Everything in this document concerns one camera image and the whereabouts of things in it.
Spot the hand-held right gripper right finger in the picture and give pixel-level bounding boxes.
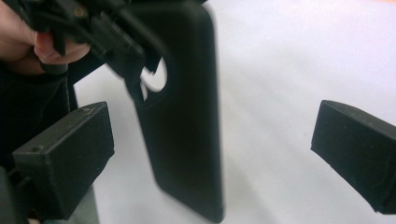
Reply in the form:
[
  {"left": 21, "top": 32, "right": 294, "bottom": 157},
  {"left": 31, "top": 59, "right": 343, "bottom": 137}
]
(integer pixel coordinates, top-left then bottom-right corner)
[{"left": 310, "top": 99, "right": 396, "bottom": 216}]

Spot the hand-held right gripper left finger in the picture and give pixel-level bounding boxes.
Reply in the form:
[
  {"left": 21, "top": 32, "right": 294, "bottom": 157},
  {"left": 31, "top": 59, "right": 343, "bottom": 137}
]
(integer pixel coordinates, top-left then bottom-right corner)
[{"left": 12, "top": 101, "right": 116, "bottom": 220}]

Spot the black phone case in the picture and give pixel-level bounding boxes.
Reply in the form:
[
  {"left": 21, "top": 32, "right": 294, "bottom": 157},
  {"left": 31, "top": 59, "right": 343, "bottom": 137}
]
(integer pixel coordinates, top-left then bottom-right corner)
[{"left": 123, "top": 0, "right": 226, "bottom": 224}]

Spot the white table board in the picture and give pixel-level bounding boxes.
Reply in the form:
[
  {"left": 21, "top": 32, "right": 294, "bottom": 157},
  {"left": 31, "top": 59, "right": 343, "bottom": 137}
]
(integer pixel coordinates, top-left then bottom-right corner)
[{"left": 73, "top": 0, "right": 396, "bottom": 224}]

